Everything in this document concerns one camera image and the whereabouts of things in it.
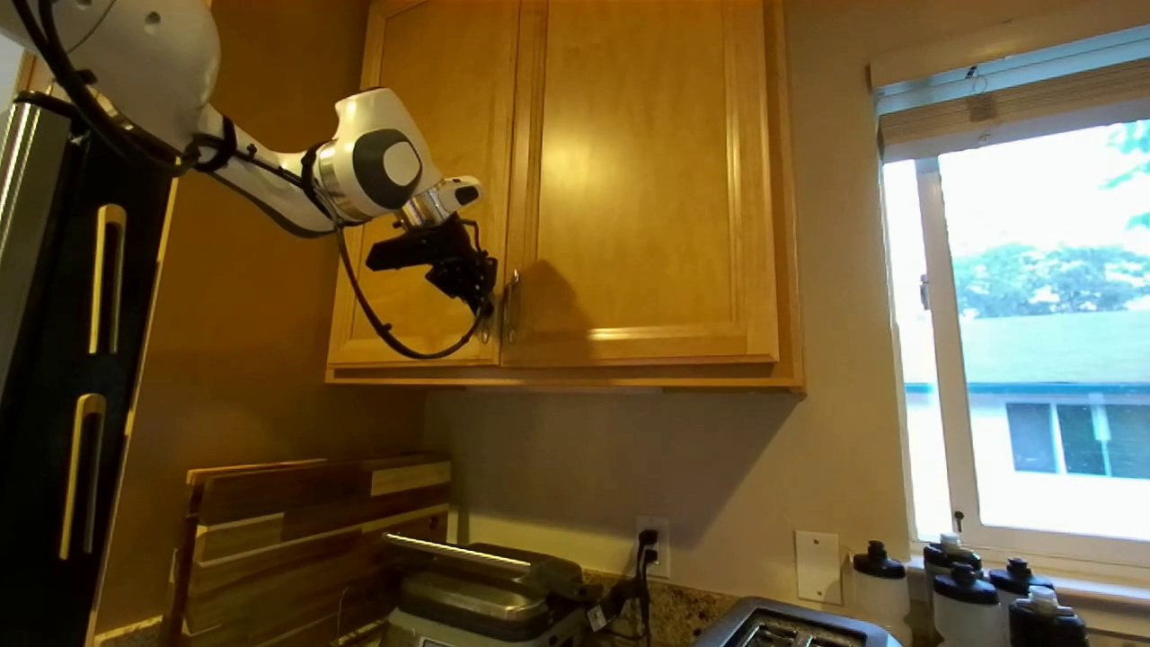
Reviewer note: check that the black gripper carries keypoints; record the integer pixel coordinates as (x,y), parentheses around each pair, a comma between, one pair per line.
(460,275)

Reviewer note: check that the wooden overhead cabinet door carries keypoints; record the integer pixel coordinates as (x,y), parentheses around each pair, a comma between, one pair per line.
(648,181)
(460,72)

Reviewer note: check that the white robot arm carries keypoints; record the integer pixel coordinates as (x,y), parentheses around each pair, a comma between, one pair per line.
(359,157)

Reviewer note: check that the striped wooden cutting board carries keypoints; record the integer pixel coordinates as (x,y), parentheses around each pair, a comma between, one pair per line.
(275,576)
(309,485)

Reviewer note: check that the stainless steel refrigerator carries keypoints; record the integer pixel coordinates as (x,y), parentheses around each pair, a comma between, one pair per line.
(37,361)

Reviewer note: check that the stainless steel toaster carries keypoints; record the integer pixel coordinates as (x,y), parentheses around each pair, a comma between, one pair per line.
(793,628)

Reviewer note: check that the white framed window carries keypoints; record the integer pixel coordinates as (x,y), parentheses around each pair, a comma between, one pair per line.
(946,361)

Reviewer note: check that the white canister black lid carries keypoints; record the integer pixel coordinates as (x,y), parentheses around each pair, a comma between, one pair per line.
(878,598)

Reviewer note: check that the white bottle black lid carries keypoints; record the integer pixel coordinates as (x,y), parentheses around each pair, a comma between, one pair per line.
(946,556)
(1018,576)
(964,614)

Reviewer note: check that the white window blind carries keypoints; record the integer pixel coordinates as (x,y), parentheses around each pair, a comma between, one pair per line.
(1018,94)

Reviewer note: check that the grey neighbouring house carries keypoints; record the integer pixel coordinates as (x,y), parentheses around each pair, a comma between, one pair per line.
(1054,382)

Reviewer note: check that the dark bottle black lid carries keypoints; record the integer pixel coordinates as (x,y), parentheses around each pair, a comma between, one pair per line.
(1048,623)

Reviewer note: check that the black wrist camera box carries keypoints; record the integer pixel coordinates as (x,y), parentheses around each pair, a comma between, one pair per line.
(408,254)

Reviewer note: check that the wooden overhead cabinet frame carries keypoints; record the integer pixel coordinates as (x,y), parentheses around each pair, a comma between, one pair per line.
(597,379)

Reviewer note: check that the white wall outlet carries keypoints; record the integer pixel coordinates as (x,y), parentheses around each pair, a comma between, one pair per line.
(662,562)

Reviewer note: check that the white switch plate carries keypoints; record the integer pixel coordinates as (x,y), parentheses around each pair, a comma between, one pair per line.
(821,567)

